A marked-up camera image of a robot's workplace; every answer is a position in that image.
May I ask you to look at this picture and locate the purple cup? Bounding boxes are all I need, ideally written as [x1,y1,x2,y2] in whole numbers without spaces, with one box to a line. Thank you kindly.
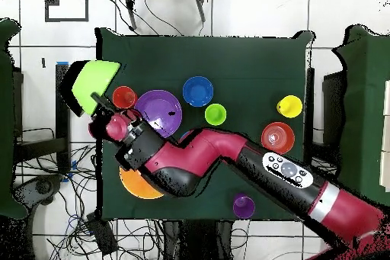
[232,192,256,220]

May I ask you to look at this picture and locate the black bench frame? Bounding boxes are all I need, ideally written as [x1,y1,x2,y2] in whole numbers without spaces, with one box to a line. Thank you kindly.
[13,63,72,175]

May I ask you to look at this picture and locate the yellow cup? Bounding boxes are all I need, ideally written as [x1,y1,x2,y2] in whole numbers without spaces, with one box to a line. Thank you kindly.
[276,95,304,119]

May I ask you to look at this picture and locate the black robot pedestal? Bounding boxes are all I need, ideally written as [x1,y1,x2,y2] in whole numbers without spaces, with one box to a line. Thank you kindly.
[162,219,235,260]

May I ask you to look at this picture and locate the orange cup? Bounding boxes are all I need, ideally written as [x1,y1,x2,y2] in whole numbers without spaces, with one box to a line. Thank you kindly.
[112,85,139,111]

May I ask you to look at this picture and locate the orange bowl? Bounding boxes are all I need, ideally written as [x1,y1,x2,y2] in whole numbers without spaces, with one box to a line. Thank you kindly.
[261,121,296,156]

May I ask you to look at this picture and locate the green bowl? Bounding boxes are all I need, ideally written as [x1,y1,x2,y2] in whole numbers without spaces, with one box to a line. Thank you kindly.
[71,59,122,117]

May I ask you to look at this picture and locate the black office chair base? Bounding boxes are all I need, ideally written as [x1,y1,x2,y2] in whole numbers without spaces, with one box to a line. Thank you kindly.
[13,174,65,207]

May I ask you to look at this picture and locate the purple bowl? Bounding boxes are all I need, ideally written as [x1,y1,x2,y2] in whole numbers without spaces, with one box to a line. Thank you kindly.
[134,89,183,139]

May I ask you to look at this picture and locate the black power strip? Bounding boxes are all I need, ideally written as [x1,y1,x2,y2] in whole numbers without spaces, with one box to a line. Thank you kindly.
[86,212,118,256]

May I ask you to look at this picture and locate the black side frame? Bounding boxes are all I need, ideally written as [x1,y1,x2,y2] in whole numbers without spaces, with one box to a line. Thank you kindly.
[304,67,344,151]

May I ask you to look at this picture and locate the large yellow-orange bowl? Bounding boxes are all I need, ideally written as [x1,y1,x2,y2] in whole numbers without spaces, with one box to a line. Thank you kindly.
[119,166,165,200]

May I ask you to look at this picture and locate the tangle of floor cables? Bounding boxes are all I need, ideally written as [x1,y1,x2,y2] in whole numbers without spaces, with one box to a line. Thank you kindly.
[13,127,162,260]

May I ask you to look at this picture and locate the dark blue bowl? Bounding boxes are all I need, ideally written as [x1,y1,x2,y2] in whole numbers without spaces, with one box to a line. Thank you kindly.
[182,75,215,108]

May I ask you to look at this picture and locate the dark green tablecloth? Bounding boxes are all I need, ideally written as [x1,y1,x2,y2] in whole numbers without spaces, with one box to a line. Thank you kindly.
[94,27,315,221]

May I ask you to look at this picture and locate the green cloth covered side table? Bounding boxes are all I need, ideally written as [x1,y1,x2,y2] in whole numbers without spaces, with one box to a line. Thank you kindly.
[331,24,390,224]
[0,18,28,220]

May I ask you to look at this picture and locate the green cup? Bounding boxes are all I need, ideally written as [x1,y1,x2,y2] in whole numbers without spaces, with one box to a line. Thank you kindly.
[204,103,227,127]

